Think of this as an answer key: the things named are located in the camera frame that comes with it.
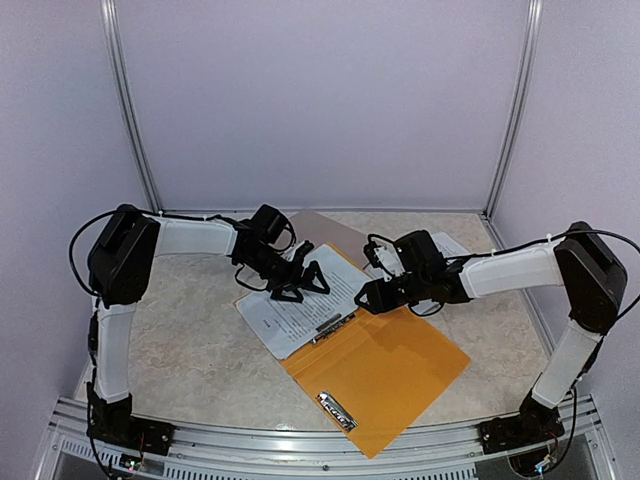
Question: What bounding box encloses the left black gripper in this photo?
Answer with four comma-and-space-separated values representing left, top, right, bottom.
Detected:
242, 246, 331, 303

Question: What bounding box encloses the pink-brown file folder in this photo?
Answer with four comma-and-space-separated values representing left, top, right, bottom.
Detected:
290, 210, 368, 268

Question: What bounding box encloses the orange folder edge clip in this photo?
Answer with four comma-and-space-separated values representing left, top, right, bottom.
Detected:
316, 391, 358, 433

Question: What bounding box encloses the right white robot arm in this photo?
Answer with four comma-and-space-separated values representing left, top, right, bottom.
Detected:
354, 221, 639, 444

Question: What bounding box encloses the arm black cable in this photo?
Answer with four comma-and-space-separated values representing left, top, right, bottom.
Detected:
439, 227, 640, 321
68, 209, 296, 301

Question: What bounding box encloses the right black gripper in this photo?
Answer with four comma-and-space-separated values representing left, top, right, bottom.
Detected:
354, 270, 429, 315

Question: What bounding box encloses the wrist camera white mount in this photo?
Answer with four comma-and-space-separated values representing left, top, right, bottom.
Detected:
363, 233, 405, 280
287, 240, 315, 263

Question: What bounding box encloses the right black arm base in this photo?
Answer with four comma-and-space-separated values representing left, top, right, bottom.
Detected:
478, 391, 565, 455

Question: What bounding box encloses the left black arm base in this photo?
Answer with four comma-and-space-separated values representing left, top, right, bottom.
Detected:
87, 382, 175, 456

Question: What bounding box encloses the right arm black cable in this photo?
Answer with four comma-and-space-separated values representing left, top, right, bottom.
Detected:
439, 227, 640, 321

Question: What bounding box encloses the aluminium frame post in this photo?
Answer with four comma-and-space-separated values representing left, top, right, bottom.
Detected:
483, 0, 544, 222
100, 0, 163, 212

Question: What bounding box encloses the right aluminium frame post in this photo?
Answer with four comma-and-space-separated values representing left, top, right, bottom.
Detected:
483, 0, 544, 222

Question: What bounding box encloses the orange folder centre clip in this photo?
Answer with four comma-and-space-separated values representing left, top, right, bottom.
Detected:
310, 313, 356, 345

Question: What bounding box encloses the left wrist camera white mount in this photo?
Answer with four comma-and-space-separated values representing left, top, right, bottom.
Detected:
287, 240, 315, 263

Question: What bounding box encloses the white printed sheet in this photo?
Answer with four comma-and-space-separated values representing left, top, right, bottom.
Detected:
235, 244, 371, 360

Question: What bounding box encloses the white printed sheet dense text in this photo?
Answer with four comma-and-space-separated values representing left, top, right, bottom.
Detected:
432, 232, 470, 258

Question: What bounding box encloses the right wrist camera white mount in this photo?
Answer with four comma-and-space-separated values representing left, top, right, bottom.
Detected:
363, 233, 405, 280

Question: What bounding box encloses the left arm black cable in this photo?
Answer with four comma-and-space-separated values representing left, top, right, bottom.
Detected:
68, 209, 296, 301

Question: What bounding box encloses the orange folder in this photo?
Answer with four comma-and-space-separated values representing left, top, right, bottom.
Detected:
232, 242, 473, 460

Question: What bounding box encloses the left aluminium frame post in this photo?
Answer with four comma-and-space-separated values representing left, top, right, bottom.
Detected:
100, 0, 163, 212

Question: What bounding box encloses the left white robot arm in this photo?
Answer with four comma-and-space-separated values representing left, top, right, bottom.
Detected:
87, 204, 330, 445

